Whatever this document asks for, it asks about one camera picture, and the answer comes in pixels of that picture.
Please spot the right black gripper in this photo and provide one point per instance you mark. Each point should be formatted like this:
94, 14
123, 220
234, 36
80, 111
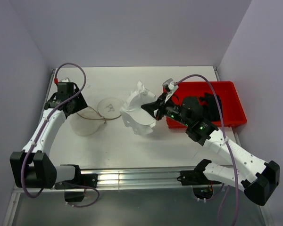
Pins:
158, 106

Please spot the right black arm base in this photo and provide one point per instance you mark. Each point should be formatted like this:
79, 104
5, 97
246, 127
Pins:
194, 178

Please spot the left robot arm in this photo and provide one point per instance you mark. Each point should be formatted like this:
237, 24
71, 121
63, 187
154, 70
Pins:
32, 167

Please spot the black garment in bin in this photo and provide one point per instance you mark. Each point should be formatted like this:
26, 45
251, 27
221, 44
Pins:
210, 108

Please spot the red plastic bin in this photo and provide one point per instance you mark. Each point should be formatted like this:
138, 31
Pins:
232, 110

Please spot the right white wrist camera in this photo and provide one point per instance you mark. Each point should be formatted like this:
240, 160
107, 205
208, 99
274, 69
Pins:
171, 87

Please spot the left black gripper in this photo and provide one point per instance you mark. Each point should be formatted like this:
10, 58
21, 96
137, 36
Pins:
81, 104

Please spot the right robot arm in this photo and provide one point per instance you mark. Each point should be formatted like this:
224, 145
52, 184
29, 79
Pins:
257, 178

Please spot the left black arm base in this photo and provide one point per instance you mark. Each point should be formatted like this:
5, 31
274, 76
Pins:
75, 190

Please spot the white bra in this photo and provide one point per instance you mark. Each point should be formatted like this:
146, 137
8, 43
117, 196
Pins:
132, 113

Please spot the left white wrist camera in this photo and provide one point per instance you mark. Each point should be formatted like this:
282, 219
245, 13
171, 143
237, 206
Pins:
56, 80

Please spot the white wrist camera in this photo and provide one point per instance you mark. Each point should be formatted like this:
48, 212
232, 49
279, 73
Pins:
56, 80
171, 87

